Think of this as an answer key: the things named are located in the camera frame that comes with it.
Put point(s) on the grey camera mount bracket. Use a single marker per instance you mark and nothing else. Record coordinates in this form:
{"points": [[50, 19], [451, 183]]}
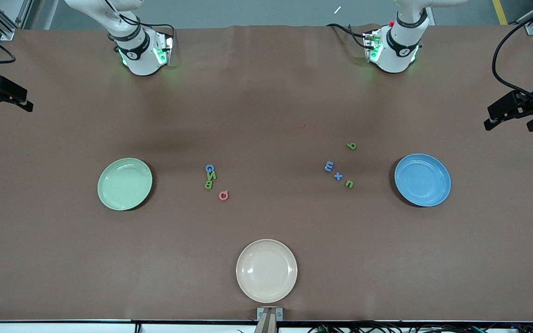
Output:
{"points": [[262, 314]]}

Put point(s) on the green foam letter B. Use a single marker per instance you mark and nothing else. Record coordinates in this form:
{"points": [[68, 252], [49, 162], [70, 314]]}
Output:
{"points": [[207, 185]]}

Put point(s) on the white table edge rail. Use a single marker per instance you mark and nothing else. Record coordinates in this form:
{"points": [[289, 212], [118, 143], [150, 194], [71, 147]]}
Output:
{"points": [[40, 328]]}

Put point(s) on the green foam letter N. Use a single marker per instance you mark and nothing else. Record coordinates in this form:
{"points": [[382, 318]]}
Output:
{"points": [[211, 176]]}

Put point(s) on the light green plate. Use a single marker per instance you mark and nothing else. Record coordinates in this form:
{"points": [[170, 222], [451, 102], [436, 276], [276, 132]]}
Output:
{"points": [[125, 185]]}

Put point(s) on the beige plate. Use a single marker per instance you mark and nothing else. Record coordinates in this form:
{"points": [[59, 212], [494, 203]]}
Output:
{"points": [[266, 270]]}

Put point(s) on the blue foam letter x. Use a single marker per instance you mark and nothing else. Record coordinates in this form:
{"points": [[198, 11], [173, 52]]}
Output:
{"points": [[338, 176]]}

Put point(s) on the blue foam letter m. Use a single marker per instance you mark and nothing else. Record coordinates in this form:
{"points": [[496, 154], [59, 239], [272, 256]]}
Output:
{"points": [[329, 166]]}

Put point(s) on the red foam letter Q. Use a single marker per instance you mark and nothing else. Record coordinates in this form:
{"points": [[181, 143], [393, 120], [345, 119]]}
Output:
{"points": [[220, 196]]}

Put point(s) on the green foam letter u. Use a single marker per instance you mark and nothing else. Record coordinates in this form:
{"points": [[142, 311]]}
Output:
{"points": [[349, 184]]}

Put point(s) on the brown table cover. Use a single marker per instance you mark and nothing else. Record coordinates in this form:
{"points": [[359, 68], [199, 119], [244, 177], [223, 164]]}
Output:
{"points": [[266, 115]]}

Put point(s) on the blue plate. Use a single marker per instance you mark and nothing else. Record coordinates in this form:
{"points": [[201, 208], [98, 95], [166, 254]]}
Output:
{"points": [[423, 180]]}

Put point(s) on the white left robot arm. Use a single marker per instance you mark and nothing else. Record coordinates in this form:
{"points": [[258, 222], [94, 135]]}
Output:
{"points": [[393, 64]]}

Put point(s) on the blue foam letter G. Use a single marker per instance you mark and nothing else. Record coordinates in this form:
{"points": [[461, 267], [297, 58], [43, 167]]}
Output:
{"points": [[207, 168]]}

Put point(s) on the green foam letter q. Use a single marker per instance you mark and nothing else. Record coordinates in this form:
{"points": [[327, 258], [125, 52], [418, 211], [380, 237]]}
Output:
{"points": [[351, 146]]}

